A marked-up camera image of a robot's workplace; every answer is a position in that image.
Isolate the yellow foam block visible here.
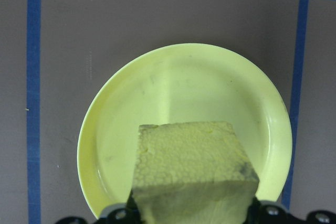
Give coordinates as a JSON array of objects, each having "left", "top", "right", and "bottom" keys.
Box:
[{"left": 129, "top": 121, "right": 260, "bottom": 224}]

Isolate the yellow plate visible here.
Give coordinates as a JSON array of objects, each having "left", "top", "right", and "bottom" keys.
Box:
[{"left": 76, "top": 42, "right": 293, "bottom": 221}]

